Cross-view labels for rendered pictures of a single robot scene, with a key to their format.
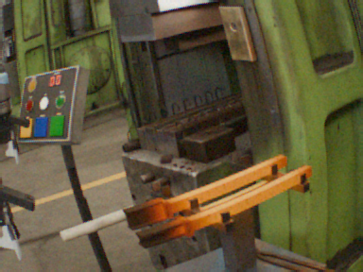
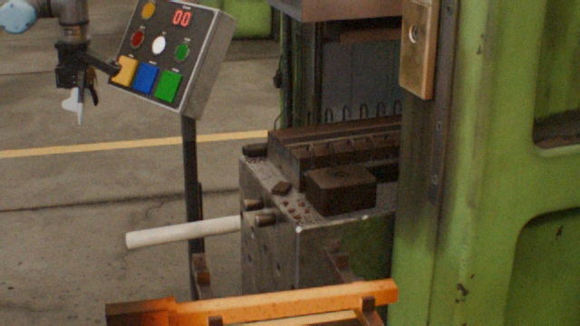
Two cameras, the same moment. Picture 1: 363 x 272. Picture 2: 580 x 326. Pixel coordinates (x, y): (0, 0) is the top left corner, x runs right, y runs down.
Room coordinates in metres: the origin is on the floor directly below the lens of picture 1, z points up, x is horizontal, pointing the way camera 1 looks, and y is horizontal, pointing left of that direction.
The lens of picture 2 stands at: (0.50, -0.27, 1.58)
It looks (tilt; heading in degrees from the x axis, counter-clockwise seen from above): 23 degrees down; 12
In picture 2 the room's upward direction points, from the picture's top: 1 degrees clockwise
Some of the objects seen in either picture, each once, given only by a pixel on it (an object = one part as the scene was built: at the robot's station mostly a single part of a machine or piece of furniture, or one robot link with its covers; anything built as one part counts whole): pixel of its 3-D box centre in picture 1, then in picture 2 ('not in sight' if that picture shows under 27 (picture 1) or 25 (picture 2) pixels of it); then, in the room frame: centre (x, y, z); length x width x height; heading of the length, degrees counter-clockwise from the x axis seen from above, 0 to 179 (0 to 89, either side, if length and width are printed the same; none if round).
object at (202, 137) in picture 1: (211, 144); (342, 189); (1.83, -0.08, 0.95); 0.12 x 0.08 x 0.06; 123
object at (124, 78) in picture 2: (26, 128); (126, 71); (2.31, 0.60, 1.01); 0.07 x 0.05 x 0.07; 58
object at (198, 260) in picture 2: (201, 173); (270, 260); (1.44, -0.03, 1.01); 0.23 x 0.06 x 0.02; 116
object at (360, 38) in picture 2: (208, 32); (398, 22); (2.06, -0.15, 1.24); 0.30 x 0.07 x 0.06; 123
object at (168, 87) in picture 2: (58, 126); (169, 86); (2.21, 0.43, 1.01); 0.07 x 0.05 x 0.07; 58
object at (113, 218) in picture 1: (105, 221); (207, 228); (2.18, 0.34, 0.62); 0.44 x 0.05 x 0.05; 123
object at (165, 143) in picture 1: (212, 118); (370, 143); (2.06, -0.10, 0.96); 0.42 x 0.20 x 0.09; 123
